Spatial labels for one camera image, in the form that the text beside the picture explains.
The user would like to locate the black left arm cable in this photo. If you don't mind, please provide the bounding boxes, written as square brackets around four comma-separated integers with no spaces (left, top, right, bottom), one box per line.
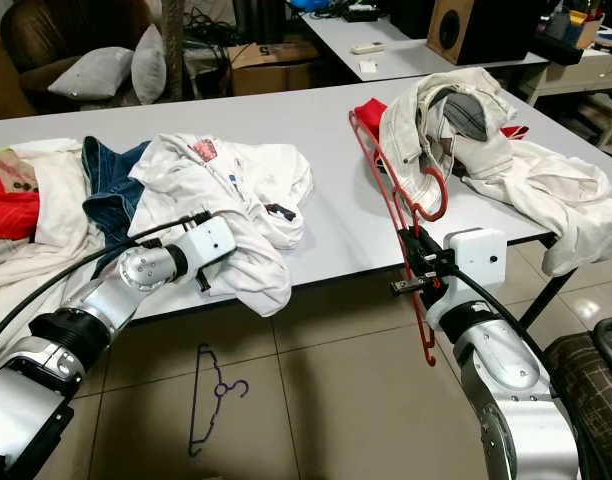
[0,212,212,351]

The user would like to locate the red garment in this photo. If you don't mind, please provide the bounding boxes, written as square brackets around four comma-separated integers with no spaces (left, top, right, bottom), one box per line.
[0,168,42,241]

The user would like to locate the white garment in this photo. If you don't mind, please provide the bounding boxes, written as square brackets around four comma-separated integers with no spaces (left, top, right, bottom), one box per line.
[461,140,612,278]

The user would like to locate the wooden black speaker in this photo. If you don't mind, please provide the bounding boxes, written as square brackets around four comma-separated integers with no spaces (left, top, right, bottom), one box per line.
[426,0,547,66]

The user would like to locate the red cloth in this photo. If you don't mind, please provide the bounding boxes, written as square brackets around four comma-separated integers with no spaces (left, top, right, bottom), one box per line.
[351,97,530,141]

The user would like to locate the white desk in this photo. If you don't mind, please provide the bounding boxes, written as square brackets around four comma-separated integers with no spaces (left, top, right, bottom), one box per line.
[521,45,612,106]
[296,10,552,81]

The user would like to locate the grey cushion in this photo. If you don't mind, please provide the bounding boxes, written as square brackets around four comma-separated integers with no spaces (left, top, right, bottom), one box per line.
[48,47,134,101]
[131,25,169,106]

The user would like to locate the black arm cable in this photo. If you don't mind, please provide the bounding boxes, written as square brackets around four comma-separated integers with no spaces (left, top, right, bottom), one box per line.
[0,212,212,351]
[451,265,597,480]

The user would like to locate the blue jeans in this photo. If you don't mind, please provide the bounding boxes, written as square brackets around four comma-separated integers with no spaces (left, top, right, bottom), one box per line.
[81,135,157,251]

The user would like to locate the white shirt red print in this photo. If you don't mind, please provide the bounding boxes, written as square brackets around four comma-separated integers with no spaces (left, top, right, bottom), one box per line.
[129,133,314,318]

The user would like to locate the cream knit garment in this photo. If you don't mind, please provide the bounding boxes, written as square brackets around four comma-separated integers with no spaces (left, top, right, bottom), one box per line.
[0,140,117,346]

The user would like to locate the brown leather armchair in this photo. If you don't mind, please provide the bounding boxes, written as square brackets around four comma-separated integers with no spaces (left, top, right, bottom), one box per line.
[1,0,167,111]

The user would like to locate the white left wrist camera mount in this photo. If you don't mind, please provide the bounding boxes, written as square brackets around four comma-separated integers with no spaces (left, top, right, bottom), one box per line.
[171,215,237,286]

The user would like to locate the beige jacket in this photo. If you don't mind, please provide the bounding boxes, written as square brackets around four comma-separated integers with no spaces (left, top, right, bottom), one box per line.
[379,67,519,216]

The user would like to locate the brown plaid trolley bag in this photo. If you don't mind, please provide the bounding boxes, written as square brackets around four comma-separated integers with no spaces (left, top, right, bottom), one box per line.
[544,315,612,480]

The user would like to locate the rough brown pole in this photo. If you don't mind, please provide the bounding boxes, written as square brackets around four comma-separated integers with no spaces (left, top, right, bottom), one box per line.
[158,0,187,101]

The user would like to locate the cardboard box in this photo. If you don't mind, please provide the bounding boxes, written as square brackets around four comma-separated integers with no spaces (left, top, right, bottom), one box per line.
[226,42,312,98]

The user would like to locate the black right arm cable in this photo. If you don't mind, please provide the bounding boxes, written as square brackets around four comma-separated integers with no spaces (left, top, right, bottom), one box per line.
[451,265,597,480]

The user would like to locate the black power strip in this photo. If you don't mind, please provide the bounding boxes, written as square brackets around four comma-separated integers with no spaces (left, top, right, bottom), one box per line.
[341,3,379,23]

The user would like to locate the purple wire hanger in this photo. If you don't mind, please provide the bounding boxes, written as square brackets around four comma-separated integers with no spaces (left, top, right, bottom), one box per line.
[188,345,252,457]

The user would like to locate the black desk organizer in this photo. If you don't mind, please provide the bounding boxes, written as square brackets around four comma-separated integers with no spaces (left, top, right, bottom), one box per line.
[536,5,607,66]

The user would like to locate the red wire hanger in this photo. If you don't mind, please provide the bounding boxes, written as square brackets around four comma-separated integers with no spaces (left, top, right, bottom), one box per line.
[349,110,450,366]

